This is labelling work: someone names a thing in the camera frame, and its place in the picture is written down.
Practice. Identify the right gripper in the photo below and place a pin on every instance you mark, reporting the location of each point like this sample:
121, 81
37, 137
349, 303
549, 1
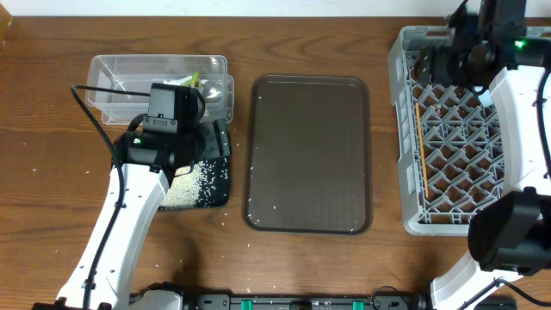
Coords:
440, 58

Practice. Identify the snack wrapper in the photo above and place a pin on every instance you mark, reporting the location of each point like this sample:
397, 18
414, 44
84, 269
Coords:
193, 81

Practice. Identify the white rice pile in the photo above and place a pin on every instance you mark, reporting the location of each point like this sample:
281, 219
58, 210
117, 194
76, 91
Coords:
205, 185

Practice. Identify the wooden chopstick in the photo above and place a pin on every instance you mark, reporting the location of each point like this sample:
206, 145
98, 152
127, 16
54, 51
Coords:
421, 149

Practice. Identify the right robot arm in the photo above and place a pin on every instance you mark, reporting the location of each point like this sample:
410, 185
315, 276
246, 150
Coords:
509, 239

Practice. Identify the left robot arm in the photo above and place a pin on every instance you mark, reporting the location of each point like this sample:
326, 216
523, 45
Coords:
144, 161

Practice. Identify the black waste tray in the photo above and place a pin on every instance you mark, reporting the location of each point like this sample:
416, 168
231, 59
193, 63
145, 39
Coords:
215, 134

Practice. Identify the grey dishwasher rack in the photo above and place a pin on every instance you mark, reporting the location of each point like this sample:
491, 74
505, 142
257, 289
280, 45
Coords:
477, 148

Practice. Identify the clear plastic bin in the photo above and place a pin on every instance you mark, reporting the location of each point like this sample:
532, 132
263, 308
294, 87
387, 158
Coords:
138, 72

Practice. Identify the brown serving tray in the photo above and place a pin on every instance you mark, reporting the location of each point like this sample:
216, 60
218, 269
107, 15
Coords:
309, 156

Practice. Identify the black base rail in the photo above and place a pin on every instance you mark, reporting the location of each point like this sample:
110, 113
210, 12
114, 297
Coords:
248, 302

